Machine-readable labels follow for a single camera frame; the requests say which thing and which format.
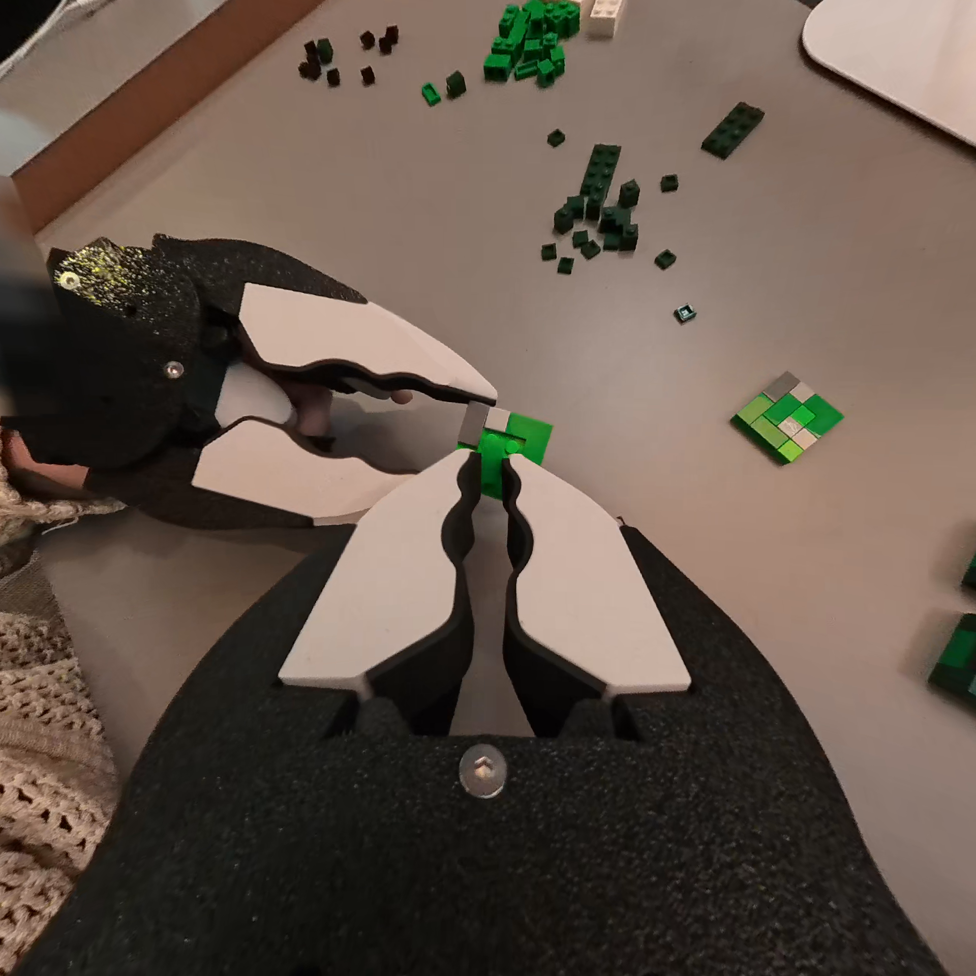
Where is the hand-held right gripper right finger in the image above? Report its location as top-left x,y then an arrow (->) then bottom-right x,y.
499,454 -> 693,737

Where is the person's left hand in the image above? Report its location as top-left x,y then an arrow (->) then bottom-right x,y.
286,381 -> 414,452

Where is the dark green lego plate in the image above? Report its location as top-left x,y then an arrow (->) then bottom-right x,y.
700,102 -> 767,160

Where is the pile of dark green lego pieces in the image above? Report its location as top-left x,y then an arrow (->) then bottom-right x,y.
540,128 -> 701,326

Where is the tiled green lego panel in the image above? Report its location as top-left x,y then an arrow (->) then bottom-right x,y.
729,371 -> 846,467

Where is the pile of bright green lego bricks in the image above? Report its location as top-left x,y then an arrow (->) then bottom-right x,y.
421,0 -> 582,108

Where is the person's left forearm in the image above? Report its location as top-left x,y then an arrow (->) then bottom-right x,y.
0,427 -> 129,535

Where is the person's left arm, knit sleeve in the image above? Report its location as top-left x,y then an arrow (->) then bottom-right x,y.
0,526 -> 123,947

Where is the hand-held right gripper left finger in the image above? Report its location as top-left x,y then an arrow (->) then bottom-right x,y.
278,448 -> 477,737

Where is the white stand base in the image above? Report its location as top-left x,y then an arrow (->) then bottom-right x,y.
801,0 -> 976,149

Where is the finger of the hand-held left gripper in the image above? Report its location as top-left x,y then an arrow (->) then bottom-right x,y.
191,415 -> 428,529
236,282 -> 499,407

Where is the bright green lego base plate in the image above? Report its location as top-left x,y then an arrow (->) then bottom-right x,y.
456,412 -> 555,504

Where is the group of black lego pieces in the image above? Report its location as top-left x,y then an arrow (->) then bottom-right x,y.
297,25 -> 401,87

